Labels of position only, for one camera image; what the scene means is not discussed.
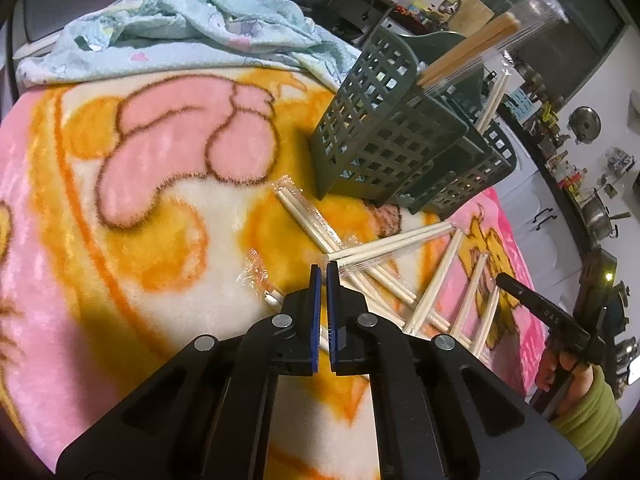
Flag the brown chopsticks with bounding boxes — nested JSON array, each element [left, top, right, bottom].
[[415, 0, 572, 99]]

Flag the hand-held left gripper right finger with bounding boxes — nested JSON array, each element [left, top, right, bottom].
[[326, 261, 587, 480]]

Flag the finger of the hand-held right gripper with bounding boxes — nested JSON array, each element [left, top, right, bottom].
[[495, 272, 562, 330]]

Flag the pink orange printed blanket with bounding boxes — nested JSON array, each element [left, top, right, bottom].
[[0, 67, 549, 480]]

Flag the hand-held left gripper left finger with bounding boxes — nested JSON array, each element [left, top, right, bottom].
[[56, 264, 322, 480]]

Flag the dark green plastic utensil holder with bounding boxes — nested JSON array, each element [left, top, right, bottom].
[[309, 26, 518, 221]]

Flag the person's right hand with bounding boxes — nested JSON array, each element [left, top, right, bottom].
[[533, 346, 597, 414]]

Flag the white kitchen cabinets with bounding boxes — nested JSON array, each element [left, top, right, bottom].
[[492, 110, 584, 272]]

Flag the black stove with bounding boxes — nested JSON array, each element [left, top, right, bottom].
[[572, 247, 621, 322]]

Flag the wooden cutting board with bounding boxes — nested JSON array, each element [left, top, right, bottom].
[[444, 0, 496, 36]]

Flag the light blue printed cloth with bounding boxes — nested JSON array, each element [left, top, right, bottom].
[[15, 0, 372, 107]]

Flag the row of condiment bottles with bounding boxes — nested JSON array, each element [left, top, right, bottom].
[[529, 104, 589, 197]]

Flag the pile of pale chopsticks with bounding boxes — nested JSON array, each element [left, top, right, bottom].
[[271, 175, 503, 364]]

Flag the dark framed window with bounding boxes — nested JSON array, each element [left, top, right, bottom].
[[470, 0, 627, 87]]

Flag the steel pot lid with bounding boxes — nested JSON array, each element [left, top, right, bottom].
[[567, 105, 599, 145]]

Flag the steel cooking pot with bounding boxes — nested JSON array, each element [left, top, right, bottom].
[[582, 189, 631, 241]]

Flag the pale chopstick pair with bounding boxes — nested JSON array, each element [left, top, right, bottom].
[[238, 253, 332, 354], [473, 70, 512, 134]]

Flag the metal kitchen shelf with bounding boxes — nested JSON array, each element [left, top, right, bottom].
[[299, 0, 402, 44]]

